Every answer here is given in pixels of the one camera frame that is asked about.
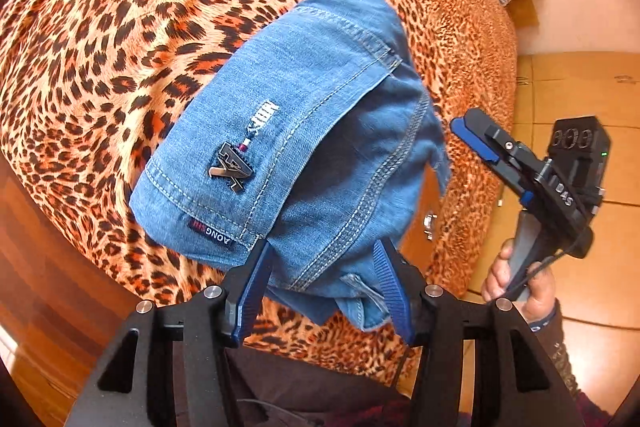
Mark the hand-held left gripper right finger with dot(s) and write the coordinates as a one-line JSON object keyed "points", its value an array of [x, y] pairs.
{"points": [[395, 292]]}

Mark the person's right forearm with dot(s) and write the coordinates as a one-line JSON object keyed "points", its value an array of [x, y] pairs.
{"points": [[565, 357]]}

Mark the person's dark clothing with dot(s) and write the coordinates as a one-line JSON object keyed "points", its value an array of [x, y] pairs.
{"points": [[310, 382]]}

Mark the leopard print blanket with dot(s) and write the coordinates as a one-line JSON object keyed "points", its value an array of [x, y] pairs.
{"points": [[125, 32]]}

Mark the plain light wooden headboard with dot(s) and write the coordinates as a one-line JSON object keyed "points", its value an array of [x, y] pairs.
{"points": [[524, 11]]}

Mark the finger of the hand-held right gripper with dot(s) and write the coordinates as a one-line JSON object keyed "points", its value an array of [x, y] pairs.
{"points": [[492, 129], [475, 139]]}

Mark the person's right hand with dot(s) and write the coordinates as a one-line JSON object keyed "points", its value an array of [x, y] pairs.
{"points": [[497, 282]]}

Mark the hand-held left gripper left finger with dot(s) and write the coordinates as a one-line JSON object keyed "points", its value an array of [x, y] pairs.
{"points": [[250, 302]]}

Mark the blue denim pants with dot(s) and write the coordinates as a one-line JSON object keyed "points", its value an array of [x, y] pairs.
{"points": [[310, 127]]}

